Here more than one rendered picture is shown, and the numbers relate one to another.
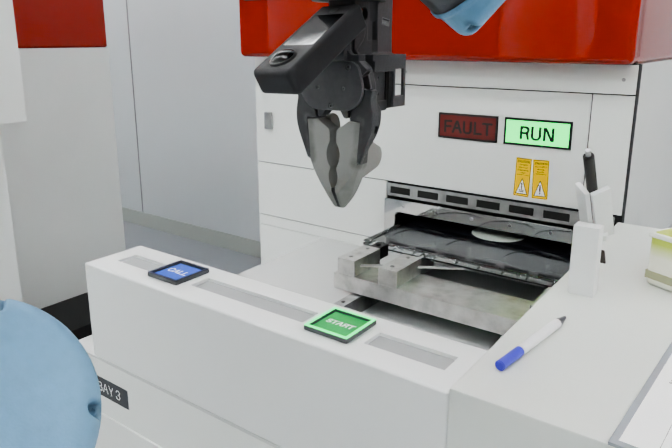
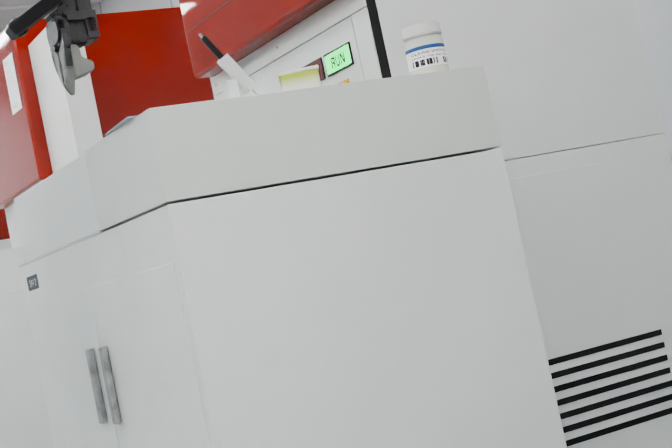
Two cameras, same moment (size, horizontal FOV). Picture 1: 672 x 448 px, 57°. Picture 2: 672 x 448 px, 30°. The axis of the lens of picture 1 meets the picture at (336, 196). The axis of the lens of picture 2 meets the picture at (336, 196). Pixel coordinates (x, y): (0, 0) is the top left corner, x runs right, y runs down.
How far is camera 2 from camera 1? 2.02 m
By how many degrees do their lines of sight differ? 31
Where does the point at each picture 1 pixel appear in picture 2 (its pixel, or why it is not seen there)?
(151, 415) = (44, 280)
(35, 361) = not seen: outside the picture
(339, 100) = (54, 38)
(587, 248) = (227, 94)
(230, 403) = (56, 235)
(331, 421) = (73, 207)
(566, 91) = (341, 20)
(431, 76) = (288, 43)
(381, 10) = not seen: outside the picture
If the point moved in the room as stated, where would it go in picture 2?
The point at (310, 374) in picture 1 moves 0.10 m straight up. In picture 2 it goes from (65, 186) to (55, 133)
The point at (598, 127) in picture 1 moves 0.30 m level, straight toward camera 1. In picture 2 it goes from (359, 39) to (242, 44)
